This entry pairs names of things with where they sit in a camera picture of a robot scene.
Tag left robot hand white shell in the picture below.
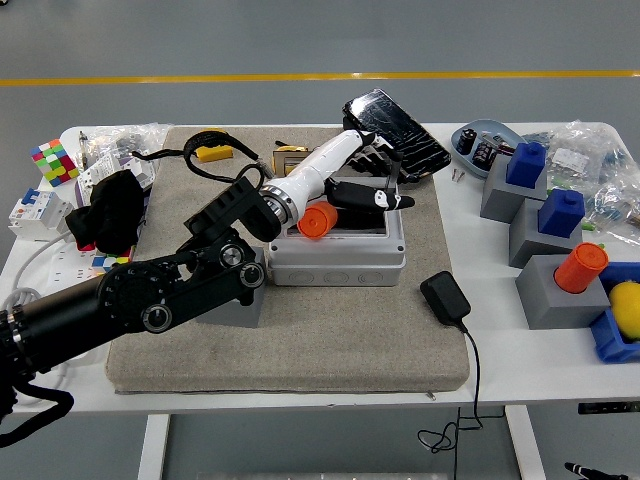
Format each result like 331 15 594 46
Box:
269 128 416 215

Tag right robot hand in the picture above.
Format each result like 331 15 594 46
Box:
563 462 609 480

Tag orange cylinder battery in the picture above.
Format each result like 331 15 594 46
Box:
296 202 339 242
554 242 610 295

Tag grey plastic junction box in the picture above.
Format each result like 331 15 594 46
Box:
268 174 405 287

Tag blue square battery block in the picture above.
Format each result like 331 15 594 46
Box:
505 141 547 190
537 188 586 239

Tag round yellow tape measure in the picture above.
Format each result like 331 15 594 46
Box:
272 142 314 176

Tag white table leg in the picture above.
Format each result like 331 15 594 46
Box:
503 405 547 480

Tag black table control panel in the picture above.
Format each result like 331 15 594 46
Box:
578 401 640 416

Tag black device cracked glossy screen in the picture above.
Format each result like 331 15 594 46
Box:
342 88 453 185

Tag square yellow tape measure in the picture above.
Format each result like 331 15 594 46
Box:
132 129 235 164

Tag blue plastic bin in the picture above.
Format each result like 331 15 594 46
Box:
588 261 640 365

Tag blue-grey oval tray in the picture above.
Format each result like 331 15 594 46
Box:
451 118 524 180

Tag yellow lemon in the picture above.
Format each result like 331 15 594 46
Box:
608 282 640 343

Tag grey holder block round hole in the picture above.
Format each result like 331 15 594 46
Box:
197 244 267 329

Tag black power adapter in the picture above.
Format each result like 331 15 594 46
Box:
420 271 472 329

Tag grey-brown mat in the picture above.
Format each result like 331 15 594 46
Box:
105 124 471 395

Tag clear plastic parts bag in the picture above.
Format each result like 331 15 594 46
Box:
529 119 640 189
582 177 640 246
79 122 174 166

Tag white terminal module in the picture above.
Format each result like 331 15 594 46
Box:
78 152 156 199

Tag colourful puzzle cube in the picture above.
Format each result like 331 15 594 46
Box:
30 138 81 187
91 247 136 274

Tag white circuit breaker blue levers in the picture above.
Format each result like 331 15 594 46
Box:
8 187 76 244

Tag black adapter cord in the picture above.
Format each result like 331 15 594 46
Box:
417 322 505 480

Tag white power strip cable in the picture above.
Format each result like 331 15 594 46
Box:
0 234 76 406

